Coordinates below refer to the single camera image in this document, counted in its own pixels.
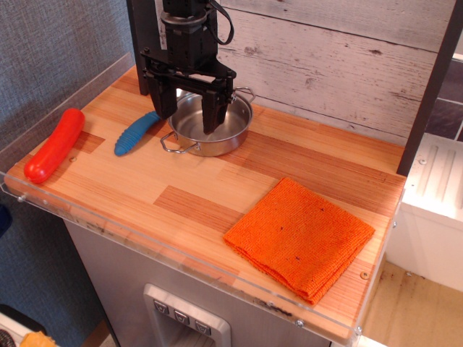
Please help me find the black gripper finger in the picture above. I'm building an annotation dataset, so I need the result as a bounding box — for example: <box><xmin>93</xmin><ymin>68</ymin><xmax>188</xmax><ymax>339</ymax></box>
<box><xmin>202</xmin><ymin>92</ymin><xmax>229</xmax><ymax>134</ymax></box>
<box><xmin>147</xmin><ymin>75</ymin><xmax>177</xmax><ymax>119</ymax></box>

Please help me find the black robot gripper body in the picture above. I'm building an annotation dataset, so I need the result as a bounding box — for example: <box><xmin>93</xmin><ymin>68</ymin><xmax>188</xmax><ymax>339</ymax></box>
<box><xmin>142</xmin><ymin>20</ymin><xmax>236</xmax><ymax>103</ymax></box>

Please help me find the red plastic sausage toy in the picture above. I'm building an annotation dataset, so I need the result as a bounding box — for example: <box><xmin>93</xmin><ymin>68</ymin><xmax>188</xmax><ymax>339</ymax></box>
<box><xmin>24</xmin><ymin>108</ymin><xmax>85</xmax><ymax>184</ymax></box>

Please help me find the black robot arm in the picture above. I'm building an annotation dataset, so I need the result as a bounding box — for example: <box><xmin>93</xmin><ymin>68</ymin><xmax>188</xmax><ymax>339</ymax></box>
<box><xmin>142</xmin><ymin>1</ymin><xmax>237</xmax><ymax>134</ymax></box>

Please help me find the stainless steel pot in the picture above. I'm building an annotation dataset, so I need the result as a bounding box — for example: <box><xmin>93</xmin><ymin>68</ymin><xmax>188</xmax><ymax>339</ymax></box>
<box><xmin>161</xmin><ymin>87</ymin><xmax>256</xmax><ymax>157</ymax></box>

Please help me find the orange folded cloth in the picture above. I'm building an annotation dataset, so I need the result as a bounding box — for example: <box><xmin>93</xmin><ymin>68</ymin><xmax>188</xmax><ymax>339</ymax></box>
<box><xmin>224</xmin><ymin>178</ymin><xmax>375</xmax><ymax>305</ymax></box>

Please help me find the clear acrylic edge guard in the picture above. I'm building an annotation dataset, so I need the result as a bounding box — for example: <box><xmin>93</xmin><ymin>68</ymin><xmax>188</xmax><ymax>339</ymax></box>
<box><xmin>0</xmin><ymin>171</ymin><xmax>363</xmax><ymax>343</ymax></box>

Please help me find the grey toy fridge cabinet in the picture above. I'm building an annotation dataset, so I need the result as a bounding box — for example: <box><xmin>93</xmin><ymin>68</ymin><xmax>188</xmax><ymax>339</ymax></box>
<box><xmin>66</xmin><ymin>222</ymin><xmax>331</xmax><ymax>346</ymax></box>

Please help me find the white toy sink unit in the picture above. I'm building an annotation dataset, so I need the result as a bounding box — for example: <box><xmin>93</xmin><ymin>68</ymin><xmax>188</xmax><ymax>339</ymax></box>
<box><xmin>386</xmin><ymin>134</ymin><xmax>462</xmax><ymax>291</ymax></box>

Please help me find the yellow object bottom left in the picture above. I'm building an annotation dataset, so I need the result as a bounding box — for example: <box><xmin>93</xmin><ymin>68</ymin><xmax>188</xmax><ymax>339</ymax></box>
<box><xmin>20</xmin><ymin>332</ymin><xmax>57</xmax><ymax>347</ymax></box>

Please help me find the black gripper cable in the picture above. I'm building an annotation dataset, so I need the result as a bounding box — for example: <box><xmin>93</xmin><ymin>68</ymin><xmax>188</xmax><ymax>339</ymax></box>
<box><xmin>204</xmin><ymin>0</ymin><xmax>235</xmax><ymax>46</ymax></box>

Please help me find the blue handled metal spoon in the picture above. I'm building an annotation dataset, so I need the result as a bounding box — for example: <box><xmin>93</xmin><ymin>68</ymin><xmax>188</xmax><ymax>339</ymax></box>
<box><xmin>114</xmin><ymin>111</ymin><xmax>161</xmax><ymax>156</ymax></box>

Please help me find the dark left shelf post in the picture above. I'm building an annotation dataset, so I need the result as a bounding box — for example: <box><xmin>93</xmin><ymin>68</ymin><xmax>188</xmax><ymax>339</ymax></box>
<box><xmin>126</xmin><ymin>0</ymin><xmax>165</xmax><ymax>95</ymax></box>

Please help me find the dark shelf post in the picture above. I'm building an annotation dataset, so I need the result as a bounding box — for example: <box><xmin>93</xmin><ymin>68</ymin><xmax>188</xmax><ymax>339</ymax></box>
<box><xmin>126</xmin><ymin>0</ymin><xmax>165</xmax><ymax>95</ymax></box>
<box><xmin>396</xmin><ymin>0</ymin><xmax>462</xmax><ymax>176</ymax></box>

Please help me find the dark right shelf post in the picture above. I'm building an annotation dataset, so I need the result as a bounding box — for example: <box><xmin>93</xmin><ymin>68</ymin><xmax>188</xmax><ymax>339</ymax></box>
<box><xmin>396</xmin><ymin>0</ymin><xmax>462</xmax><ymax>176</ymax></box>

